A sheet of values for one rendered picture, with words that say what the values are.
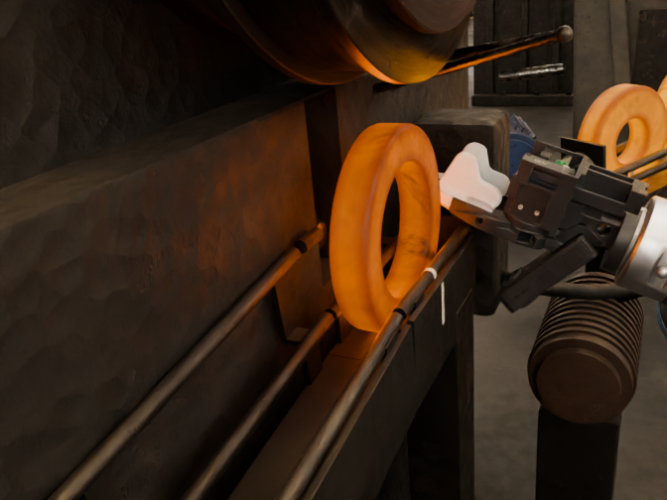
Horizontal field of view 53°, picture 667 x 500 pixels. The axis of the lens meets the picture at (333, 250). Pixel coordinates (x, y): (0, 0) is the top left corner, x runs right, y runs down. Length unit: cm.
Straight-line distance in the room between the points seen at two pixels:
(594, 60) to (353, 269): 286
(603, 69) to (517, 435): 210
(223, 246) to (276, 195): 8
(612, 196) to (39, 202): 50
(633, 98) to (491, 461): 80
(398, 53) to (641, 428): 127
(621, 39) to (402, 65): 278
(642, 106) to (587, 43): 229
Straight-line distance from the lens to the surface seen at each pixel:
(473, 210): 67
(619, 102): 101
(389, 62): 47
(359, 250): 51
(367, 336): 61
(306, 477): 42
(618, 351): 89
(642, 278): 66
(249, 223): 50
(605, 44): 330
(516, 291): 70
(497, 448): 153
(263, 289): 50
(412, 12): 46
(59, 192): 38
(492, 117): 78
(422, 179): 63
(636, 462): 154
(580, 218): 67
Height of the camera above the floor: 97
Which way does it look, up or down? 23 degrees down
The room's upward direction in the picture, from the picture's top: 5 degrees counter-clockwise
